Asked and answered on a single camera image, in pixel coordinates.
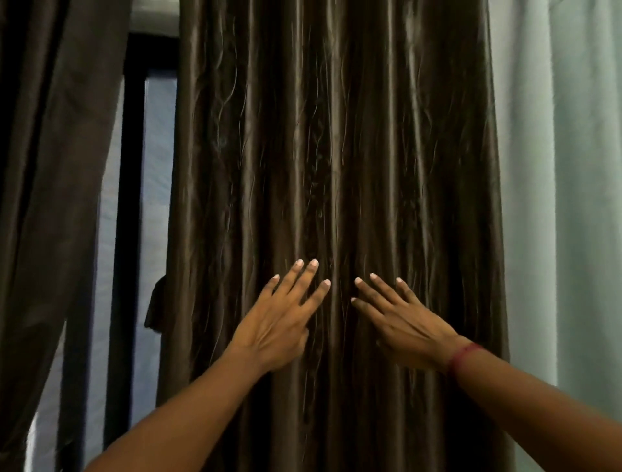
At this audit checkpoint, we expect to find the person's right hand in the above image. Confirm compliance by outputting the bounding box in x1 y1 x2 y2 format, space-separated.
350 272 471 374

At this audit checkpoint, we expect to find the person's left hand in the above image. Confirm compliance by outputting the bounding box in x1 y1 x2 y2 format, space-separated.
227 258 332 375

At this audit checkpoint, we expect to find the dark brown satin curtain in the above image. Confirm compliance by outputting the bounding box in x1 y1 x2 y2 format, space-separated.
155 0 517 472
0 0 133 472

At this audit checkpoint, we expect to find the person's left forearm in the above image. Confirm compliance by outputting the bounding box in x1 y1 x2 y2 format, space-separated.
85 345 268 472

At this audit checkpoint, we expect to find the person's right forearm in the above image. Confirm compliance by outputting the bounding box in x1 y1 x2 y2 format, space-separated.
449 342 622 472

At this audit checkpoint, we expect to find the red wrist thread band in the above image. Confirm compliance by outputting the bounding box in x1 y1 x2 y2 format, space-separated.
446 342 487 380

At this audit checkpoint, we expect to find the light teal curtain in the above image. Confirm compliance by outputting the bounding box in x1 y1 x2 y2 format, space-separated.
487 0 622 472

